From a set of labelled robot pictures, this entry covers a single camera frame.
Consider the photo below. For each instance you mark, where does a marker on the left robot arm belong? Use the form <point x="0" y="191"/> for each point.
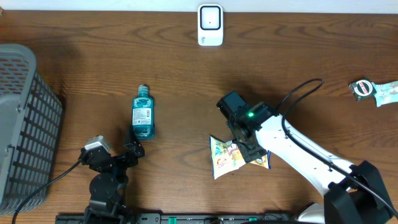
<point x="108" y="188"/>

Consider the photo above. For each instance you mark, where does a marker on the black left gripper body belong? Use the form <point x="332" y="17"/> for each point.
<point x="124" y="162"/>

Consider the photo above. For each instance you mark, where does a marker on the yellow chips bag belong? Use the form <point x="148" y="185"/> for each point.
<point x="225" y="157"/>

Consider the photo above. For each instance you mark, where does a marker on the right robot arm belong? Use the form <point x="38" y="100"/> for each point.
<point x="351" y="193"/>

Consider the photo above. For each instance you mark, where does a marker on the teal mouthwash bottle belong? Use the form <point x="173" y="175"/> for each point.
<point x="143" y="114"/>

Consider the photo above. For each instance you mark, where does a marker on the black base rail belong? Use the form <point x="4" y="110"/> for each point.
<point x="156" y="218"/>

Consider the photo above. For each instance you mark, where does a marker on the dark green round-logo packet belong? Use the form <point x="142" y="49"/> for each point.
<point x="362" y="89"/>

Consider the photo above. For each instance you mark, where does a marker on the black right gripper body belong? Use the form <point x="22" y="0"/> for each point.
<point x="248" y="150"/>

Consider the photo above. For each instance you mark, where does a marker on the grey plastic shopping basket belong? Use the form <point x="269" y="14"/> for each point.
<point x="31" y="117"/>

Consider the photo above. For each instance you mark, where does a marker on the mint green wipes packet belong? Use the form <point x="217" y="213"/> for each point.
<point x="386" y="93"/>

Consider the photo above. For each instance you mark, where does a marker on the white barcode scanner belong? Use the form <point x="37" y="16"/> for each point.
<point x="210" y="25"/>

